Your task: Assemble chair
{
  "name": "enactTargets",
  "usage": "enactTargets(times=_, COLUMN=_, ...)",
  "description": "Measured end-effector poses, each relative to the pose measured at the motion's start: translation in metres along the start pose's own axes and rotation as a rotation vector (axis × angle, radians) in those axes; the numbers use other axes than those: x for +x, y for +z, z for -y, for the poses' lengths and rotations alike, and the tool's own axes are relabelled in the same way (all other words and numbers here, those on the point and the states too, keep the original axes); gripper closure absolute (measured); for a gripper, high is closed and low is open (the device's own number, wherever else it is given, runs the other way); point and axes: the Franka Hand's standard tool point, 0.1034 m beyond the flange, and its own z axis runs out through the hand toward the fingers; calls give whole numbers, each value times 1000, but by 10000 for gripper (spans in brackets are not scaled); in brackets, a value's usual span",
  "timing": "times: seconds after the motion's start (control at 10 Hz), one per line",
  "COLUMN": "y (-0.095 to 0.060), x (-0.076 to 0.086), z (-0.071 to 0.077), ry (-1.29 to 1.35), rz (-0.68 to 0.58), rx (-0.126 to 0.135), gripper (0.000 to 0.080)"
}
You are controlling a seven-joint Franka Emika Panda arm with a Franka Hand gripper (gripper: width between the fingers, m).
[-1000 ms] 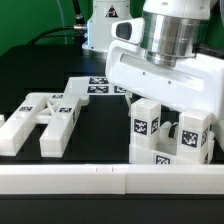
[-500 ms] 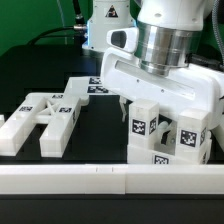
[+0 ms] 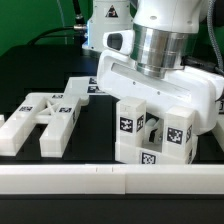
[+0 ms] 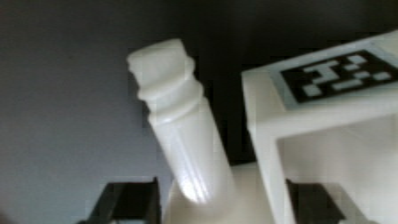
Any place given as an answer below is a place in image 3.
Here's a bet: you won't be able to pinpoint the white chair back frame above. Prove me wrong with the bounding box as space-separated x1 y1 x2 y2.
0 93 89 158

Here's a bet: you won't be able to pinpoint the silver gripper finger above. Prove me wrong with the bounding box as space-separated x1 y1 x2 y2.
144 118 163 144

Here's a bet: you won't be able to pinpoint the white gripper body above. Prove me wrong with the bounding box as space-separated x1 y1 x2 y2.
97 29 224 135

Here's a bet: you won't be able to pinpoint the white part at edge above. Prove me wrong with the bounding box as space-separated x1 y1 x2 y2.
213 115 224 152
0 115 5 128

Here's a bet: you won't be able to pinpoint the white part at right edge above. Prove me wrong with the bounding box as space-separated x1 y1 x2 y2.
213 115 224 152

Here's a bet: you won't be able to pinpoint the white front rail fixture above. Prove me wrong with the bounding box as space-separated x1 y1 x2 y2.
0 164 224 195

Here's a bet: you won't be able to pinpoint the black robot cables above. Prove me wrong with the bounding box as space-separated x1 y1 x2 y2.
26 0 88 47

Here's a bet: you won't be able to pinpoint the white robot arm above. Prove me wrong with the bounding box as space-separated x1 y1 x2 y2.
84 0 224 135

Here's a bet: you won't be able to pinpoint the white chair seat part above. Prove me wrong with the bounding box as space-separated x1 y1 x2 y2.
115 133 197 165

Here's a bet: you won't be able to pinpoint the white part at left edge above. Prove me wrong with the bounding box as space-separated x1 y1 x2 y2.
0 115 5 128

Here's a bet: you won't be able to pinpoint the white sheet with four tags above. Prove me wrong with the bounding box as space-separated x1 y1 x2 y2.
64 76 104 95

